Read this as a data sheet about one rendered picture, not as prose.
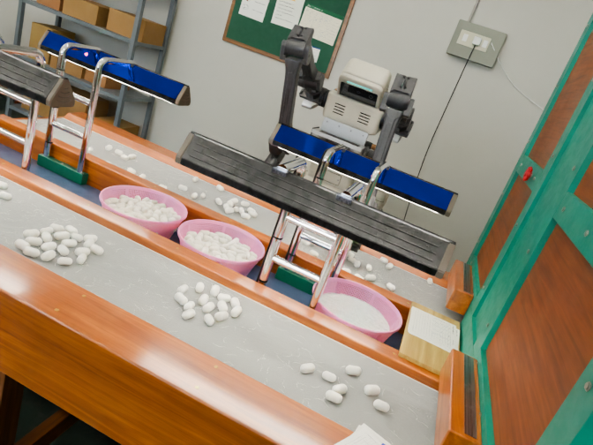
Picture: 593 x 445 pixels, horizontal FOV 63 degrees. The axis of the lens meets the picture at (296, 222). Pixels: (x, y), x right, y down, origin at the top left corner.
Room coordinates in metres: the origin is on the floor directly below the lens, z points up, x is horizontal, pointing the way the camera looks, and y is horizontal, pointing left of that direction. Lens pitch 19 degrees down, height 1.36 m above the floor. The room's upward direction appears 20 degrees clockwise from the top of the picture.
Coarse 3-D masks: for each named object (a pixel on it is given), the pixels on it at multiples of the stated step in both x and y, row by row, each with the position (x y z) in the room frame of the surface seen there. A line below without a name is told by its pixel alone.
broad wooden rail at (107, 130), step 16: (80, 112) 2.14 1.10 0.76; (96, 128) 2.02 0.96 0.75; (112, 128) 2.07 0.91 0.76; (128, 144) 1.97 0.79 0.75; (144, 144) 2.00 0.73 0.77; (160, 160) 1.93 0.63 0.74; (240, 192) 1.86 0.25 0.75; (272, 208) 1.82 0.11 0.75; (384, 256) 1.72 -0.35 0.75; (416, 272) 1.69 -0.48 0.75; (448, 272) 1.76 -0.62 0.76
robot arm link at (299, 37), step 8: (296, 32) 1.92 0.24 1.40; (304, 32) 1.92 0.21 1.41; (312, 32) 1.94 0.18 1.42; (288, 40) 1.88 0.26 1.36; (296, 40) 1.94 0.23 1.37; (304, 40) 1.88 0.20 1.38; (288, 48) 1.87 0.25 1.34; (296, 48) 1.86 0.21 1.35; (304, 48) 1.87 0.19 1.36; (296, 56) 1.88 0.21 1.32; (312, 56) 2.09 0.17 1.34; (312, 64) 2.12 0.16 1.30; (304, 72) 2.14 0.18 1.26; (312, 72) 2.15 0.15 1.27; (320, 72) 2.21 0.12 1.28; (312, 80) 2.19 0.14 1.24; (320, 80) 2.21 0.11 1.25; (320, 88) 2.25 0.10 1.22
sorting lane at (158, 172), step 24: (24, 120) 1.83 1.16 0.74; (48, 120) 1.94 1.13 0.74; (72, 144) 1.76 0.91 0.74; (96, 144) 1.86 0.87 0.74; (120, 144) 1.96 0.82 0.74; (144, 168) 1.78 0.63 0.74; (168, 168) 1.88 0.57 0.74; (192, 192) 1.70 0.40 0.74; (216, 192) 1.79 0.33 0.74; (240, 216) 1.63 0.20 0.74; (264, 216) 1.72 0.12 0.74; (288, 240) 1.57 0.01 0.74; (360, 264) 1.59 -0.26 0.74; (384, 264) 1.67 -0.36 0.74; (384, 288) 1.46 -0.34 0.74; (408, 288) 1.53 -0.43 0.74; (432, 288) 1.61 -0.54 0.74
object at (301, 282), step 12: (324, 156) 1.40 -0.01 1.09; (324, 168) 1.39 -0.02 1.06; (384, 168) 1.43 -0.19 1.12; (312, 180) 1.40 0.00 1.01; (372, 180) 1.36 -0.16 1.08; (372, 192) 1.36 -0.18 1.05; (300, 228) 1.39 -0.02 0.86; (300, 240) 1.39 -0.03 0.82; (312, 240) 1.38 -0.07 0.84; (348, 240) 1.36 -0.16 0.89; (288, 252) 1.40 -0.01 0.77; (348, 252) 1.36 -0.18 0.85; (336, 264) 1.36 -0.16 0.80; (276, 276) 1.39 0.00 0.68; (288, 276) 1.38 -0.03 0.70; (300, 276) 1.38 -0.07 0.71; (336, 276) 1.36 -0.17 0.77; (300, 288) 1.37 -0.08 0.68
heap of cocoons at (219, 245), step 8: (192, 232) 1.36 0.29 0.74; (200, 232) 1.37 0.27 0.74; (208, 232) 1.40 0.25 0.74; (216, 232) 1.42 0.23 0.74; (192, 240) 1.31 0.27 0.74; (200, 240) 1.35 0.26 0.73; (208, 240) 1.36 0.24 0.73; (216, 240) 1.37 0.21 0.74; (224, 240) 1.39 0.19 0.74; (232, 240) 1.40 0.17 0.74; (200, 248) 1.28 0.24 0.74; (208, 248) 1.31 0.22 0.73; (216, 248) 1.31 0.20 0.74; (224, 248) 1.33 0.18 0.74; (232, 248) 1.35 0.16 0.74; (240, 248) 1.37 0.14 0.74; (248, 248) 1.39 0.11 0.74; (216, 256) 1.25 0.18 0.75; (224, 256) 1.28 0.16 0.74; (232, 256) 1.29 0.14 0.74; (240, 256) 1.31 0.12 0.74; (248, 256) 1.34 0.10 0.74; (256, 256) 1.36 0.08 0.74
